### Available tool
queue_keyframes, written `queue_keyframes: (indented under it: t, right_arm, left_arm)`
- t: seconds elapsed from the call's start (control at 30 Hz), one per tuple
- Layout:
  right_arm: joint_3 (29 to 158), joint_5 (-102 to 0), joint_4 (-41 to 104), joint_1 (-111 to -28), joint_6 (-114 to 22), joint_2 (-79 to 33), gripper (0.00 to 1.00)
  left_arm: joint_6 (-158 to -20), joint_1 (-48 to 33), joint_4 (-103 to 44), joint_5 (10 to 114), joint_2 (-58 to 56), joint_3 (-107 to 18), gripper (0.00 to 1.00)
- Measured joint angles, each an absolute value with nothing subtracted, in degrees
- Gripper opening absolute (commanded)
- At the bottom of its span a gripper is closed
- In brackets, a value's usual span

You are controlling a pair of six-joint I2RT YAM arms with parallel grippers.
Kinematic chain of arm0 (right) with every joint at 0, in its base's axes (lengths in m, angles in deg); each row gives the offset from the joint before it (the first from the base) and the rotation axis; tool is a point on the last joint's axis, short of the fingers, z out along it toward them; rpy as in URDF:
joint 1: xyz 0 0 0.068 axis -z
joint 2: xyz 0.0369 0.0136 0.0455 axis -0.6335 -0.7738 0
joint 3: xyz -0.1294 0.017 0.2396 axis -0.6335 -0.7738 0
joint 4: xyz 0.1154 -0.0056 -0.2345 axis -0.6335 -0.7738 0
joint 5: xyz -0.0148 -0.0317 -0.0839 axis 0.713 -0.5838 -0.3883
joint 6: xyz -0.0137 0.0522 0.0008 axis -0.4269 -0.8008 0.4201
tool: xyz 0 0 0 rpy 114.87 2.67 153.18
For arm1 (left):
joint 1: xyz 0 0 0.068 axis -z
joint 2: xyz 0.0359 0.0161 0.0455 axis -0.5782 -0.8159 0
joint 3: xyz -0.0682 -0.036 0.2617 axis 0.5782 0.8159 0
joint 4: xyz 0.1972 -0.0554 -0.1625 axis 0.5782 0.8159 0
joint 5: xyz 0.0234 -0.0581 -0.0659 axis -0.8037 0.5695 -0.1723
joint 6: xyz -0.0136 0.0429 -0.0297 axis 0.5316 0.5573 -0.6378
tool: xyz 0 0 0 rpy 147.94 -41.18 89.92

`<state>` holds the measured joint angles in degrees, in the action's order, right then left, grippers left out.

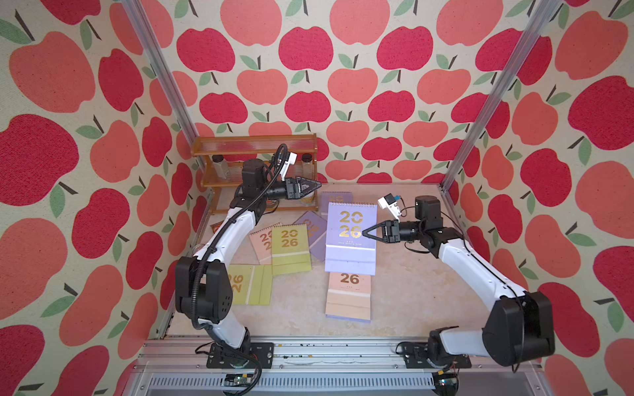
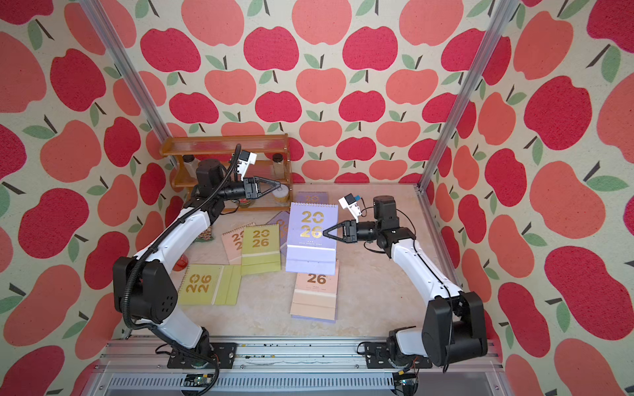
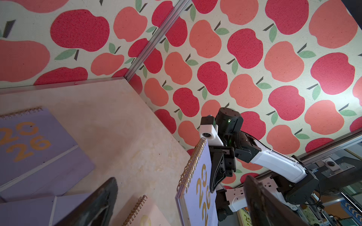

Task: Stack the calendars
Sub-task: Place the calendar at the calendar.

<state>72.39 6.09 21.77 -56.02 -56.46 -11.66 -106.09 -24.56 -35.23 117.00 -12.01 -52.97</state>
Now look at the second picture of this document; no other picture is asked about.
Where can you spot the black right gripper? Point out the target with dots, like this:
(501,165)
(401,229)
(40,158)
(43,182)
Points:
(349,232)

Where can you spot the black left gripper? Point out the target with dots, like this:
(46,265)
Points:
(251,192)

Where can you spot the purple calendar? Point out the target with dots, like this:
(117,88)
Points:
(282,220)
(308,250)
(312,197)

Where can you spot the pink calendar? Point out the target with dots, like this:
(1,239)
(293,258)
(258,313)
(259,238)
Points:
(315,296)
(232,242)

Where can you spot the green calendar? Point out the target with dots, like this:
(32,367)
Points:
(206,284)
(261,250)

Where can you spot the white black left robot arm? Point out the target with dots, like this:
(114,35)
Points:
(143,290)

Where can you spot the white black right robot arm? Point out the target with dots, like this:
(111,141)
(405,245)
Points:
(454,323)

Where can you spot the red round tin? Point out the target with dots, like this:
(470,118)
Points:
(244,203)

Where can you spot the orange wooden shelf rack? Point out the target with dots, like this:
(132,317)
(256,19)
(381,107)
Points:
(222,148)

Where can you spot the glass jar right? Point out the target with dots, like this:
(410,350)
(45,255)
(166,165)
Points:
(278,166)

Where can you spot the glass jar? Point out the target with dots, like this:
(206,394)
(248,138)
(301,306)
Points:
(278,166)
(191,164)

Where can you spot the snack packet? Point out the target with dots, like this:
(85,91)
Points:
(205,236)

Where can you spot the glass jar left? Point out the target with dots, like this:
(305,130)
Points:
(191,164)

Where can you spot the red cola can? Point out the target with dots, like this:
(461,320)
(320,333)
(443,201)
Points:
(181,264)

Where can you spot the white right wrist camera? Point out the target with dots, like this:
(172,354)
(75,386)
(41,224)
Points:
(350,203)

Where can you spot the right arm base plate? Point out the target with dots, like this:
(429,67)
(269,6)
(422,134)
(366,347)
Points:
(387,355)

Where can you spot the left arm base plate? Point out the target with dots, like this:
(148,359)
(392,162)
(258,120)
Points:
(209,356)

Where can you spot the aluminium frame rail front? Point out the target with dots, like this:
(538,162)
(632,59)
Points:
(285,366)

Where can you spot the aluminium post left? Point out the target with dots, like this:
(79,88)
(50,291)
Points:
(107,32)

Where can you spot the aluminium post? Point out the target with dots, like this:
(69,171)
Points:
(502,16)
(107,32)

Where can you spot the aluminium post right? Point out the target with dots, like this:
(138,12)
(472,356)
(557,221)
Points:
(502,16)

